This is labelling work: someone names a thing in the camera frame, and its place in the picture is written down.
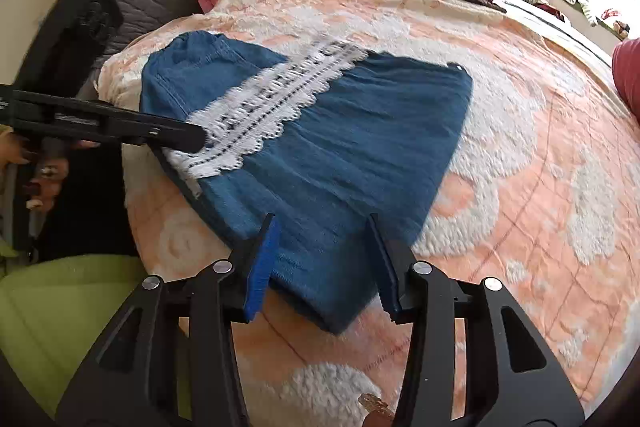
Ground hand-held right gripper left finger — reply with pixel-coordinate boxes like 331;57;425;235
55;213;282;427

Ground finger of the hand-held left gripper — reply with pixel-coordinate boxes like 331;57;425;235
0;88;207;154

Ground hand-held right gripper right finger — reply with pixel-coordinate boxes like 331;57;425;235
367;213;586;427

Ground blue denim pants with lace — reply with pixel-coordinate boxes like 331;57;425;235
139;31;474;336

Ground person's left hand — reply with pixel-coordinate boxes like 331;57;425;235
0;127;101;214

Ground dark garment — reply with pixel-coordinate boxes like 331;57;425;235
35;144;143;263

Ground small brown object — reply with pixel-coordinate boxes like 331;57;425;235
358;393;397;427

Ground orange and white fluffy blanket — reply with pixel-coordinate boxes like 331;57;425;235
97;0;640;427

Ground green garment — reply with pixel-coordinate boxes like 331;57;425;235
0;239;193;420

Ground grey striped bedsheet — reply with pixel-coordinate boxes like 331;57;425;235
492;0;618;72

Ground red rolled blanket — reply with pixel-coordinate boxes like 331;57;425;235
611;37;640;122

